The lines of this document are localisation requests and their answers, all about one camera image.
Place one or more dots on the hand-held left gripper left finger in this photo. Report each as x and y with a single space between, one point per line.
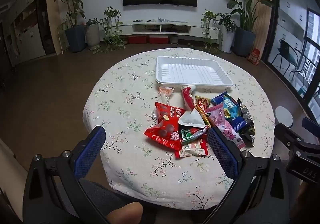
90 154

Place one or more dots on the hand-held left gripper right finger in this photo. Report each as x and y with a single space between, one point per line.
222 151

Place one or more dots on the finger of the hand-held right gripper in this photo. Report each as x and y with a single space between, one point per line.
310 124
287 132

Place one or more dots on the black gold-edged snack packet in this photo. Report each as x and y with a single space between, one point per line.
248 137

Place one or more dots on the red peach print packet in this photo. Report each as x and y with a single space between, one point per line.
192 150

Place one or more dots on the pink snack packet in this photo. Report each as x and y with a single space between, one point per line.
220 119

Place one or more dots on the green candy packet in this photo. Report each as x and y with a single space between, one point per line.
187 136

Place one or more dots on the yellow stick packet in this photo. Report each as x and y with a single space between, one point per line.
203 115

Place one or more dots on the light blue snack packet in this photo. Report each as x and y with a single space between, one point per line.
232 111

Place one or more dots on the black silver snack packet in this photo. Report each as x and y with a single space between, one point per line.
246 114

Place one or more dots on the white triangular packet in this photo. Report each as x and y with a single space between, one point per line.
191 119

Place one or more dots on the small red gold packet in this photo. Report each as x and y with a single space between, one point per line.
203 102

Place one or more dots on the dark blue cookie packet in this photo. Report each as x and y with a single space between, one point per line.
217 99

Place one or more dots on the red chocolate ball packet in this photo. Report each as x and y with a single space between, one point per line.
163 134

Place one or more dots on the red and white long packet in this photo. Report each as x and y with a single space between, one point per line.
188 97

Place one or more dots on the small clear candy packet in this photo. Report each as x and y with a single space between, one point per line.
165 91

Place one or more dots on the white plastic tray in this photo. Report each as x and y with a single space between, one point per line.
190 70

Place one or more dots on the dark balcony chair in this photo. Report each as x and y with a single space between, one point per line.
283 49

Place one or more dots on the red paper bag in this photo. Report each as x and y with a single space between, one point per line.
254 57

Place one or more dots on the large-leaf plant in dark pot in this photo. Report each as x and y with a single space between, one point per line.
245 41

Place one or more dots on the plant in white smooth pot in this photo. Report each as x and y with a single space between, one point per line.
227 39

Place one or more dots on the potted tree in blue-grey pot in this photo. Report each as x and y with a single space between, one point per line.
75 38

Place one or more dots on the plant in white ribbed pot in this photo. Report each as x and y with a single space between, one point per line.
93 35

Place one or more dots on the small white flower pot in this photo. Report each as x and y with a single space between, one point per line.
174 38

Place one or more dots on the red storage box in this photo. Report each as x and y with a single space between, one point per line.
158 39
137 39

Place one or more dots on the trailing vine plant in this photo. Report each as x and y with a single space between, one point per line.
207 18

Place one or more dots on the white television console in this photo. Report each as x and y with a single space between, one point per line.
175 25

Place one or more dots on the trailing pothos plant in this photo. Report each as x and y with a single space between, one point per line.
111 16

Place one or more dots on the white wall cabinet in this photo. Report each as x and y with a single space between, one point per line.
27 39

